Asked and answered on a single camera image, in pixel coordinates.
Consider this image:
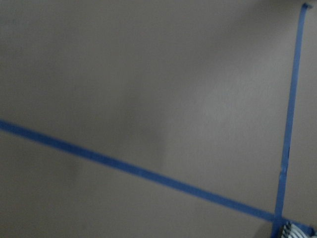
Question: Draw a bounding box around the striped collared shirt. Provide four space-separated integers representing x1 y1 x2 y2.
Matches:
279 223 317 238

